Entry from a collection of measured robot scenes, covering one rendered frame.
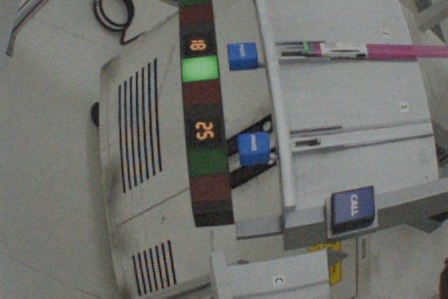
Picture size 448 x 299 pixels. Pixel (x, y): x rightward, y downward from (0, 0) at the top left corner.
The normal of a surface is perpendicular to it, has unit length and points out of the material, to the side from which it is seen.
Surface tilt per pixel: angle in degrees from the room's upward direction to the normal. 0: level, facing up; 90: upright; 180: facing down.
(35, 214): 0
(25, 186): 0
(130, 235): 90
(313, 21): 48
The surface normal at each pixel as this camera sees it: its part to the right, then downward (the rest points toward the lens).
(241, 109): -0.71, -0.32
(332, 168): -0.05, -0.52
